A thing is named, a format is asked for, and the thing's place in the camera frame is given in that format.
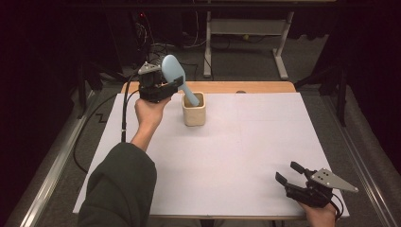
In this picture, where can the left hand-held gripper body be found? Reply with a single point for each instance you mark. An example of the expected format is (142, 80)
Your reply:
(151, 90)

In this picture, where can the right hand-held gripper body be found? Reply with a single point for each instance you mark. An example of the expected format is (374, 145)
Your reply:
(312, 194)

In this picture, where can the light blue rice spoon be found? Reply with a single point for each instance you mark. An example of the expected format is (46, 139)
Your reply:
(172, 71)

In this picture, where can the beige square cup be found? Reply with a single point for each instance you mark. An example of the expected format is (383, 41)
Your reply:
(194, 115)

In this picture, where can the person's left hand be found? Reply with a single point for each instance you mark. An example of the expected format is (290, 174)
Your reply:
(149, 112)

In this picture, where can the person's right hand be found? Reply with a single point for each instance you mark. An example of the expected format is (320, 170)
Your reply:
(318, 217)

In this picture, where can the wooden table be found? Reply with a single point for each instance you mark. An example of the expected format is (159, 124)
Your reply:
(227, 86)

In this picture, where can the white paper sheet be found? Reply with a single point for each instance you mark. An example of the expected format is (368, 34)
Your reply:
(220, 164)

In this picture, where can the black metal stand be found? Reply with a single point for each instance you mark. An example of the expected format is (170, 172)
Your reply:
(83, 85)
(340, 91)

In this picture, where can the small yellow ball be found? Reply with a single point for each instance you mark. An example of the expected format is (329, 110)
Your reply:
(246, 37)

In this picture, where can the aluminium floor rail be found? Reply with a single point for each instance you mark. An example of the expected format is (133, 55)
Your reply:
(359, 164)
(53, 170)

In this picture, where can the white metal desk frame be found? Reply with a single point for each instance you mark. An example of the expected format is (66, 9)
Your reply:
(246, 26)

